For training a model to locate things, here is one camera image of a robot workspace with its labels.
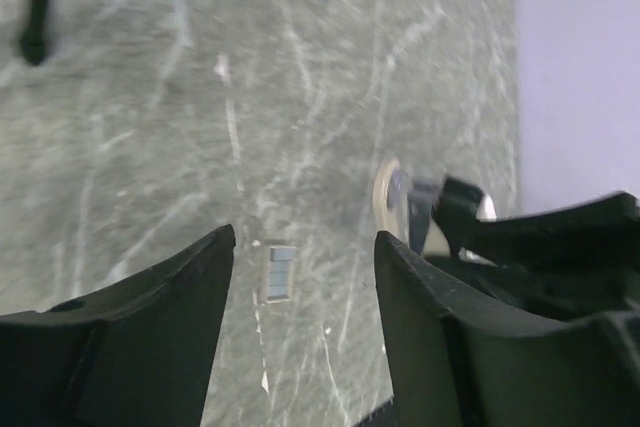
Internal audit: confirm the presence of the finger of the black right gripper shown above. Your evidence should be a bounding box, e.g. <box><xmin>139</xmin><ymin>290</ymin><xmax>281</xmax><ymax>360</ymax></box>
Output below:
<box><xmin>434</xmin><ymin>178</ymin><xmax>639</xmax><ymax>317</ymax></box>

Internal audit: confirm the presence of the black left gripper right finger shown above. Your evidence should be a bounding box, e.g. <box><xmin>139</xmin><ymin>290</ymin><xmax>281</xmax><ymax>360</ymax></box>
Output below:
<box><xmin>374</xmin><ymin>232</ymin><xmax>639</xmax><ymax>426</ymax></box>

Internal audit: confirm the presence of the black music stand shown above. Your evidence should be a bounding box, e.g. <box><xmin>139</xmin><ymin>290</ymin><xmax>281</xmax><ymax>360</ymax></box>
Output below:
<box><xmin>18</xmin><ymin>0</ymin><xmax>50</xmax><ymax>66</ymax></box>

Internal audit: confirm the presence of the grey staple tray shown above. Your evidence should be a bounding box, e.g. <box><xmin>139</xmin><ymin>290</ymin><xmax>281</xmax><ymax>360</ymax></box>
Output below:
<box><xmin>259</xmin><ymin>242</ymin><xmax>297</xmax><ymax>303</ymax></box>

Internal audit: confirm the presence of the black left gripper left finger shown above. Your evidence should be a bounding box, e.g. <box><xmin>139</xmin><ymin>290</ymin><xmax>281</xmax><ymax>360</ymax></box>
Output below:
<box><xmin>1</xmin><ymin>225</ymin><xmax>235</xmax><ymax>427</ymax></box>

